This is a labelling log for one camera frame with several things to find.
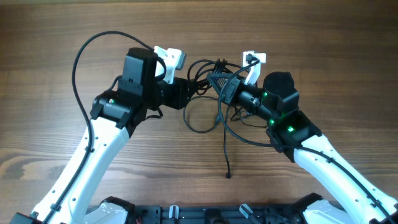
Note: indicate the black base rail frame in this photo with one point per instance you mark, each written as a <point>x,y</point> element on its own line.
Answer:
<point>174,214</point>

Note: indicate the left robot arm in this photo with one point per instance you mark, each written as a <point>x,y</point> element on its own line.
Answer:
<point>147,82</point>

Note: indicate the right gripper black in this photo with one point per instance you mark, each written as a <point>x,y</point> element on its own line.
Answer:
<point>231,89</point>

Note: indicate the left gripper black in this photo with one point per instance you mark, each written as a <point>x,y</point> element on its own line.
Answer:
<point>180,96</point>

